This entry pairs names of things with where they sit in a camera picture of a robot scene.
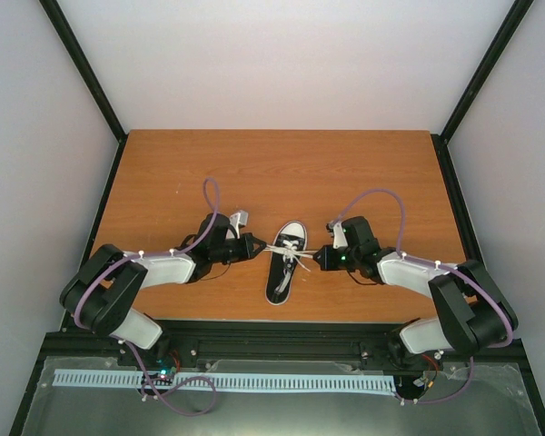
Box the black left frame post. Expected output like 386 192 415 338
38 0 130 143

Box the black white canvas sneaker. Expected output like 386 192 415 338
265 221 307 305

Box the white shoelace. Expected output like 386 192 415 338
265 240 313 298

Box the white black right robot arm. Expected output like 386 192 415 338
313 216 519 367

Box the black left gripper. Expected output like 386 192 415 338
211 233 266 263

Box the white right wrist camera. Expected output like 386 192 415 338
327 221 349 250

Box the black right frame post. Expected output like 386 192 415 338
438 0 535 141

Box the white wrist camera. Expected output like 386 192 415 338
327 221 349 250
229 210 249 239

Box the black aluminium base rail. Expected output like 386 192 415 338
37 320 530 375

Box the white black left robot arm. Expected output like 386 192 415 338
60 210 267 366

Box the light blue slotted cable duct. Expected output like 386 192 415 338
52 369 396 396

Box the circuit board with green led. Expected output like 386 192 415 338
149 351 181 387

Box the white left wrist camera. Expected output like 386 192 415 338
229 210 249 239

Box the black frame post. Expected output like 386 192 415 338
38 0 130 143
438 0 535 141

